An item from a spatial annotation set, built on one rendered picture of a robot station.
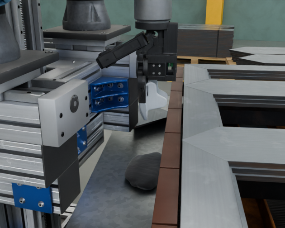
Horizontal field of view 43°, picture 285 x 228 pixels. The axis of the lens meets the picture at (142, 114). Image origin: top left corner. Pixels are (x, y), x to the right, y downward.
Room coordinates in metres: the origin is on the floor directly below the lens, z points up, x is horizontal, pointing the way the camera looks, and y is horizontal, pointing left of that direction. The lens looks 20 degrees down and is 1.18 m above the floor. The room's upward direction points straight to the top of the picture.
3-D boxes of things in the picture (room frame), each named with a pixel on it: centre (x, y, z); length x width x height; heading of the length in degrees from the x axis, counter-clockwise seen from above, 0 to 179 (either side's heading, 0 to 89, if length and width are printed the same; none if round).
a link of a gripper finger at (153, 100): (0.73, -0.02, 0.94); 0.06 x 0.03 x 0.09; 84
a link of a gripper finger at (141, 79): (0.73, 0.00, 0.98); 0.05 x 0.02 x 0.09; 174
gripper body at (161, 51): (0.74, -0.03, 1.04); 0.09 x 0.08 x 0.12; 84
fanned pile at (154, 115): (1.29, -0.04, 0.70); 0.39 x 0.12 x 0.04; 173
